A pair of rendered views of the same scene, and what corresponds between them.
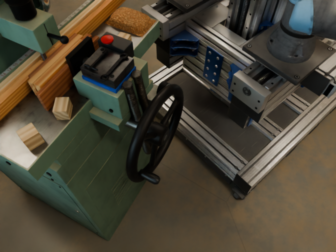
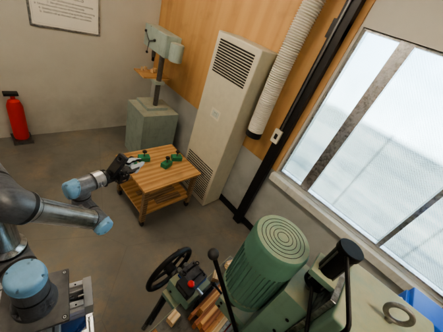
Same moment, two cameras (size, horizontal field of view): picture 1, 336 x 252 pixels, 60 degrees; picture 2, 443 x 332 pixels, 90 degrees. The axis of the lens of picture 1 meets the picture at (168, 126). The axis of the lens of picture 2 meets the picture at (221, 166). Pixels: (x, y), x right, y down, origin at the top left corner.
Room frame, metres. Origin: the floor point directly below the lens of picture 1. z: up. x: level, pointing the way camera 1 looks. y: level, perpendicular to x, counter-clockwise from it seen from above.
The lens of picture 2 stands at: (1.06, 0.09, 1.97)
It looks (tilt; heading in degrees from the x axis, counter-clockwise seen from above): 34 degrees down; 181
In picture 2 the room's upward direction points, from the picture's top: 22 degrees clockwise
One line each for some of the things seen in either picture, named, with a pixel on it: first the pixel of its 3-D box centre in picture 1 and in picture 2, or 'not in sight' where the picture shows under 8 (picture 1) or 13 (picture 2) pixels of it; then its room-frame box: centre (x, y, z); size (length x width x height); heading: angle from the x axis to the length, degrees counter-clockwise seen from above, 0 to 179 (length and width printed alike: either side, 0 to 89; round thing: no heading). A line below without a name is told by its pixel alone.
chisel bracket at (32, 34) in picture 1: (28, 27); (233, 309); (0.60, 0.34, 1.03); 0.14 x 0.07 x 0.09; 62
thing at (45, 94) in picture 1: (72, 71); (209, 297); (0.54, 0.25, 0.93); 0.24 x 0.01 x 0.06; 152
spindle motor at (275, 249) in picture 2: not in sight; (262, 264); (0.59, 0.33, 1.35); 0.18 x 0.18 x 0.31
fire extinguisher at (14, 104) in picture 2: not in sight; (17, 118); (-0.77, -2.26, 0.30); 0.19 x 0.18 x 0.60; 57
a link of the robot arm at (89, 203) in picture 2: not in sight; (84, 205); (0.48, -0.42, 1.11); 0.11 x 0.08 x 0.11; 67
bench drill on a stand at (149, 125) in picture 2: not in sight; (155, 101); (-1.46, -1.00, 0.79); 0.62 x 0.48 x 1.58; 55
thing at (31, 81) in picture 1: (60, 64); (215, 307); (0.57, 0.29, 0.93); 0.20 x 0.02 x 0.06; 152
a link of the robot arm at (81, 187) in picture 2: not in sight; (80, 186); (0.47, -0.43, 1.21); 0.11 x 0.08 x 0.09; 157
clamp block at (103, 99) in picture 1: (113, 81); (188, 285); (0.52, 0.14, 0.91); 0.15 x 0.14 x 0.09; 152
